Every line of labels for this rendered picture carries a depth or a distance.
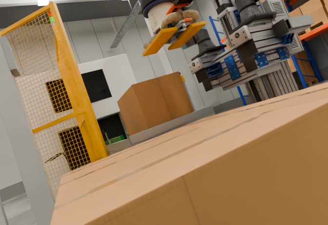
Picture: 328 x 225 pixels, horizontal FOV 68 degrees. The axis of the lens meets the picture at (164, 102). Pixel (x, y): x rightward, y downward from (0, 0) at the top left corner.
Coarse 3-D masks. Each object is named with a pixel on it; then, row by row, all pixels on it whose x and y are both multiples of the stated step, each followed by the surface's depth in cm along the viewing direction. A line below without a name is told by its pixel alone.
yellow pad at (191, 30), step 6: (192, 24) 132; (198, 24) 134; (204, 24) 136; (186, 30) 138; (192, 30) 139; (198, 30) 143; (180, 36) 145; (186, 36) 146; (192, 36) 150; (180, 42) 154; (168, 48) 162; (174, 48) 163
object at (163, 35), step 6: (162, 30) 125; (168, 30) 126; (174, 30) 128; (156, 36) 131; (162, 36) 130; (168, 36) 134; (150, 42) 148; (156, 42) 137; (162, 42) 141; (150, 48) 144; (156, 48) 148; (144, 54) 152; (150, 54) 156
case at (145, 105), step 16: (160, 80) 183; (176, 80) 188; (128, 96) 190; (144, 96) 176; (160, 96) 180; (176, 96) 185; (128, 112) 204; (144, 112) 174; (160, 112) 178; (176, 112) 182; (128, 128) 220; (144, 128) 178
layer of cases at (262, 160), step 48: (288, 96) 94; (144, 144) 127; (192, 144) 61; (240, 144) 40; (288, 144) 43; (96, 192) 45; (144, 192) 32; (192, 192) 35; (240, 192) 37; (288, 192) 41
